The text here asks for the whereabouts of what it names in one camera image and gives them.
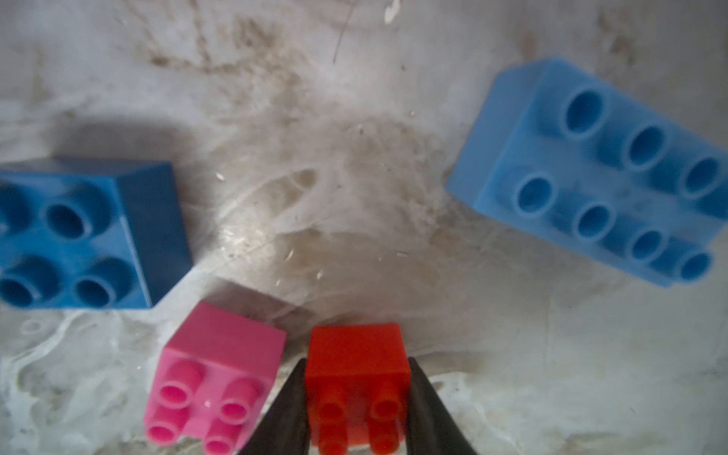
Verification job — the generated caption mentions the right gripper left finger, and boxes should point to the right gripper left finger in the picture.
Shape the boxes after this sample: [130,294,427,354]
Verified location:
[238,358,310,455]

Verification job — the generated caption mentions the light blue long lego brick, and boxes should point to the light blue long lego brick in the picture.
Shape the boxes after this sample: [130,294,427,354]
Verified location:
[447,58,727,287]

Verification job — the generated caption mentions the red square lego brick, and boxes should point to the red square lego brick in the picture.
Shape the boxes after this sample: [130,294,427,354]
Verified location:
[304,323,411,454]

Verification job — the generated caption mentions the pink square lego brick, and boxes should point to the pink square lego brick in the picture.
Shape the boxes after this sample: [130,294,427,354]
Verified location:
[143,301,286,454]

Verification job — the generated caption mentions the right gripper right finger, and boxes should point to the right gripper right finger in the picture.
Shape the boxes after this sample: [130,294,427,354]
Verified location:
[405,358,477,455]

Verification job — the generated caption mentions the dark blue square lego brick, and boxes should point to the dark blue square lego brick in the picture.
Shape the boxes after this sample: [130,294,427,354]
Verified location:
[1,157,193,310]

